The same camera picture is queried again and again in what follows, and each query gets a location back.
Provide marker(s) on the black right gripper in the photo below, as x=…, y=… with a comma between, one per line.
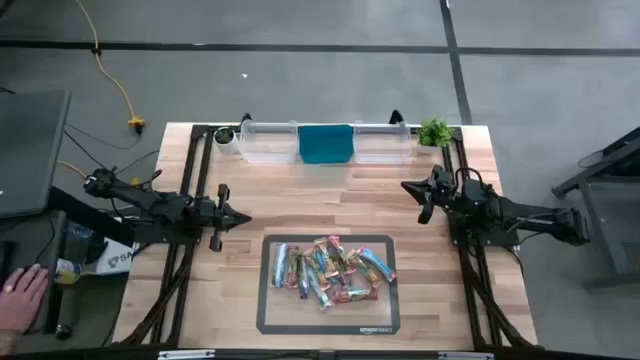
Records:
x=447, y=195

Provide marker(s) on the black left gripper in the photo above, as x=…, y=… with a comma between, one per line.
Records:
x=219, y=220

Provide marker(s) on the blue green granola bar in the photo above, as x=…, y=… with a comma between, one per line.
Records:
x=378, y=263

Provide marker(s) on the large blue chip bag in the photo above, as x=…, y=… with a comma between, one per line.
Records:
x=302, y=280

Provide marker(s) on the purple granola bar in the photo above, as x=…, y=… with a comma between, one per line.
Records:
x=342, y=275

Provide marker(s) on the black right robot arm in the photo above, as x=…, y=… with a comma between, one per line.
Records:
x=530, y=217

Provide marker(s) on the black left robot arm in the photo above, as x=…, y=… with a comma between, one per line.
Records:
x=150, y=200

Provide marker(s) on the clear plastic bin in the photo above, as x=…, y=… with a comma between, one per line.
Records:
x=267, y=150
x=382, y=147

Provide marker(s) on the leafy plant in white pot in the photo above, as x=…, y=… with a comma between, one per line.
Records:
x=434, y=134

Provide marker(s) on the succulent in white pot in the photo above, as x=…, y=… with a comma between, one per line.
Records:
x=226, y=140

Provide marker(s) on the teal plastic bin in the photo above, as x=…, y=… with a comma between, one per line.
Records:
x=325, y=145

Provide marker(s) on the white printed cardboard box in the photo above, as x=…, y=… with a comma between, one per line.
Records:
x=117, y=260

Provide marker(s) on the beige silicone mat dark border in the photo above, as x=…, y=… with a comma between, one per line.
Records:
x=325, y=320

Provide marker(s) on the silver light bar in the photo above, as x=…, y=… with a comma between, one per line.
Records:
x=186, y=354
x=465, y=356

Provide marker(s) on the plastic bottle yellow liquid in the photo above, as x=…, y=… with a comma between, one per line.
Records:
x=67, y=270

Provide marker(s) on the grey metal desk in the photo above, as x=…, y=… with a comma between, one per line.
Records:
x=605, y=220

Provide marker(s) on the black side desk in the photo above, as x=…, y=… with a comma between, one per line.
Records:
x=30, y=230

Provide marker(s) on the small black knob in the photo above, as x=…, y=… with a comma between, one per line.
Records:
x=63, y=332

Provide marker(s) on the dark grey side table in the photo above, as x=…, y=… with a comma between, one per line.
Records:
x=30, y=150

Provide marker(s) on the person's hand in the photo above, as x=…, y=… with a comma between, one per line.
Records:
x=22, y=297

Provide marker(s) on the black keyboard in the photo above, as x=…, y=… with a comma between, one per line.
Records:
x=5, y=255

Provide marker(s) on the black aluminium table frame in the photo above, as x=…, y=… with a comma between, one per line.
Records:
x=199, y=131

